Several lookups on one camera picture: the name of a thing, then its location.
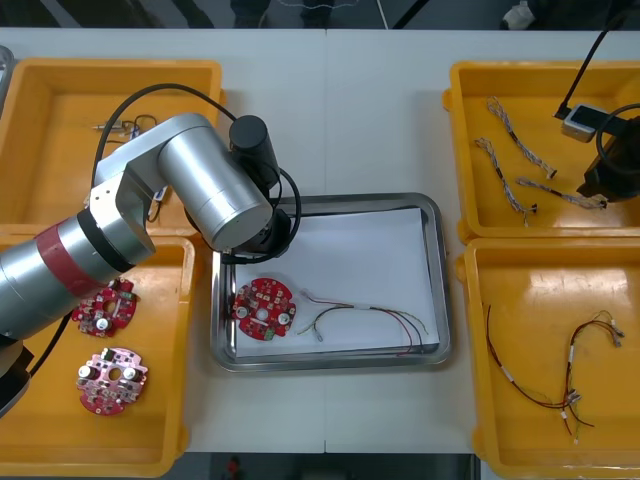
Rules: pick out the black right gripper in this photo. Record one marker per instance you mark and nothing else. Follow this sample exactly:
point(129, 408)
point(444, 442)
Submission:
point(620, 175)

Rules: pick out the silver-grey left robot arm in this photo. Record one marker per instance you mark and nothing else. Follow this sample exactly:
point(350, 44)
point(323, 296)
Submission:
point(200, 170)

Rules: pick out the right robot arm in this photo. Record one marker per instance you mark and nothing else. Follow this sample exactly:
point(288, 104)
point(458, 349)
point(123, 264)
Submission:
point(580, 122)

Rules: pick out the yellow-orange plastic bin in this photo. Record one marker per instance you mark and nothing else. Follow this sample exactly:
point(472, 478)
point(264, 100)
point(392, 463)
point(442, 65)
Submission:
point(530, 300)
point(50, 440)
point(55, 165)
point(545, 90)

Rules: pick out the steel tray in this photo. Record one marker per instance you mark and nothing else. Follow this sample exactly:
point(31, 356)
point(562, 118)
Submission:
point(442, 280)

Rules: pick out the white paper sheet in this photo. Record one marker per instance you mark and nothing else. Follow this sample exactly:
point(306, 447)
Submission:
point(360, 260)

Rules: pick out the round red circuit board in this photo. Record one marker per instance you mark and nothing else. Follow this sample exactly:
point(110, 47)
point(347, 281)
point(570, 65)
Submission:
point(265, 312)
point(107, 312)
point(112, 382)

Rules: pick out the blue label metal solenoid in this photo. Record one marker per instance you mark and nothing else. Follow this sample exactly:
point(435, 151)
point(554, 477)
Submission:
point(159, 194)

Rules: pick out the grey metal object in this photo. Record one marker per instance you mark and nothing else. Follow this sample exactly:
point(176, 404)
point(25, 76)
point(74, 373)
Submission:
point(4, 65)

